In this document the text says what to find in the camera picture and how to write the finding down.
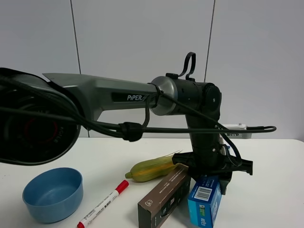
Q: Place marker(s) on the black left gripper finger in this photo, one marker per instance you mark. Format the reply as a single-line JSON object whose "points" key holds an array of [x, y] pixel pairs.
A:
{"points": [[224, 180]]}

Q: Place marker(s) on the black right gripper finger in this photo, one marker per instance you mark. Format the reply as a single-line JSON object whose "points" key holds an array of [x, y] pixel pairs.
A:
{"points": [[194, 173]]}

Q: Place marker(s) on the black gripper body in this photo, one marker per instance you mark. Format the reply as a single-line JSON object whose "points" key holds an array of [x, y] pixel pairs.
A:
{"points": [[213, 154]]}

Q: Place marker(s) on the blue green toothpaste box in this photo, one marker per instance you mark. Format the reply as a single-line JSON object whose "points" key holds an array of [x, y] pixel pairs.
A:
{"points": [[204, 201]]}

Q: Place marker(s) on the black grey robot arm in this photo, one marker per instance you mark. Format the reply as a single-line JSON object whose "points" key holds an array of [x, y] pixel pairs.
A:
{"points": [[40, 120]]}

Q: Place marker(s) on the yellow green toy corn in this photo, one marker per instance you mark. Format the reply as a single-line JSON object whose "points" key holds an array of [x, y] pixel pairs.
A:
{"points": [[151, 169]]}

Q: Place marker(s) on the brown dark green box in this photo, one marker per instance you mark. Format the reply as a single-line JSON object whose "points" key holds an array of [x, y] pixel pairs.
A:
{"points": [[160, 202]]}

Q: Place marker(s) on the red white marker pen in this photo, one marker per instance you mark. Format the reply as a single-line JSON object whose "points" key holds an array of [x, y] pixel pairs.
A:
{"points": [[94, 213]]}

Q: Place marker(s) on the blue plastic bowl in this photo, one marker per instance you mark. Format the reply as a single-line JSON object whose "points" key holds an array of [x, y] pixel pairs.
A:
{"points": [[54, 195]]}

